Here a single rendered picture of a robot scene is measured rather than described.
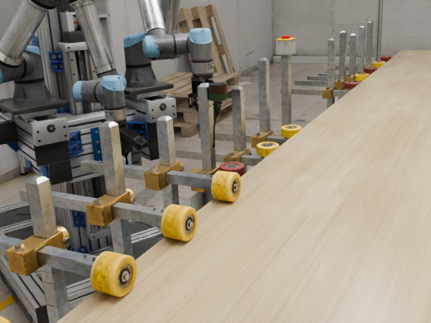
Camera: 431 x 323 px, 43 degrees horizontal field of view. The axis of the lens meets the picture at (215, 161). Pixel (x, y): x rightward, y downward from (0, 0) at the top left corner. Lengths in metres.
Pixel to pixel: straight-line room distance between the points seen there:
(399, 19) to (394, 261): 8.54
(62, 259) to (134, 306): 0.19
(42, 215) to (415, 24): 8.76
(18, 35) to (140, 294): 1.24
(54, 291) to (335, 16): 8.87
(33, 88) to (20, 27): 0.31
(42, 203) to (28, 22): 0.99
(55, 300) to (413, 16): 8.75
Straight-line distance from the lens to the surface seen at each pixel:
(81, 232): 2.73
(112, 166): 1.36
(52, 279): 1.26
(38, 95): 2.28
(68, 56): 2.43
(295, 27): 10.01
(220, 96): 1.71
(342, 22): 9.78
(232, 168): 1.71
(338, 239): 1.27
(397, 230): 1.33
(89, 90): 1.93
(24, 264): 1.17
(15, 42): 2.10
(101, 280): 1.06
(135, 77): 2.47
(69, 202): 1.44
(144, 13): 2.03
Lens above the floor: 1.47
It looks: 18 degrees down
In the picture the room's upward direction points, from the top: 3 degrees counter-clockwise
